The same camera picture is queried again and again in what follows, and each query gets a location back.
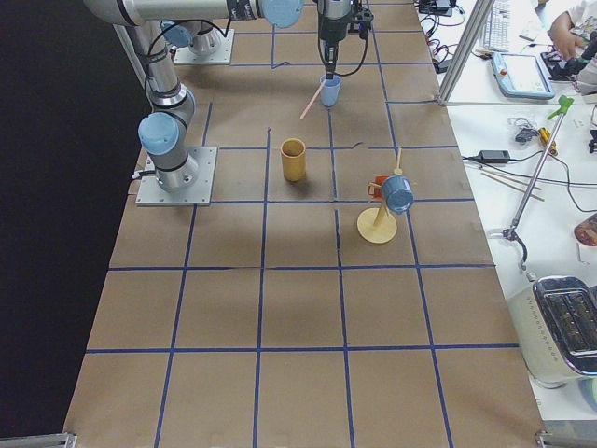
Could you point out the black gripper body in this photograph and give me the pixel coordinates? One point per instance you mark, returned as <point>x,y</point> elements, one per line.
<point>333,25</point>

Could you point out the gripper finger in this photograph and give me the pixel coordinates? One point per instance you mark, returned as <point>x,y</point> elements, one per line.
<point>330,60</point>

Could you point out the light blue plastic cup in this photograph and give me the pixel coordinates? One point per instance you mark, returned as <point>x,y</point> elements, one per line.
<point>330,91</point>

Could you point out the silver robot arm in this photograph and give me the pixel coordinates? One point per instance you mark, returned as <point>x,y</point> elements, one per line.
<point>163,132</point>
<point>364,38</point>

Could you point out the tan bamboo cup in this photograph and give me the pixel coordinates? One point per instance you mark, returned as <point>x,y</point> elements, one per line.
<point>293,153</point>

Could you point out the wooden chopsticks on desk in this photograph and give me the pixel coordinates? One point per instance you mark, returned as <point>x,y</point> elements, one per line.
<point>510,184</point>

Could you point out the person's hand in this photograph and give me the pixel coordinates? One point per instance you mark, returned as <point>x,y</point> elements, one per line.
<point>562,37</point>

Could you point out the white keyboard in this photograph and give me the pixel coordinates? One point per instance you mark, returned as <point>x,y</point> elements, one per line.
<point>494,34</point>

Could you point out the blue ceramic mug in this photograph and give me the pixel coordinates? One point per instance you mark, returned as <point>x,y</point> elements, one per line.
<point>397,193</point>

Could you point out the teach pendant tablet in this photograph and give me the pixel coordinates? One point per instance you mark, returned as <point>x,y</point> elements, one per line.
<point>522,76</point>

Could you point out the wooden mug tree stand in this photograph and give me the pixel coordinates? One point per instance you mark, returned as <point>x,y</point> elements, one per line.
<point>377,225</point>

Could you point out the black power adapter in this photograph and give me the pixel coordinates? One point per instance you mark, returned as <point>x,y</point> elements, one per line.
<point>494,156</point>

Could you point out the reacher grabber tool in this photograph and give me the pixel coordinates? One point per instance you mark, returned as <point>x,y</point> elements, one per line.
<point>510,233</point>

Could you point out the silver toaster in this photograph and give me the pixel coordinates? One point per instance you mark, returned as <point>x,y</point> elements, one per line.
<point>555,322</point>

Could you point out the aluminium frame post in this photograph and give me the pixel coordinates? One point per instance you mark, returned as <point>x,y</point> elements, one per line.
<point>476,20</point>

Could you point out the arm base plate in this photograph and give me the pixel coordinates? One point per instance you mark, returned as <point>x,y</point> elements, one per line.
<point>192,184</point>
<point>207,49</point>

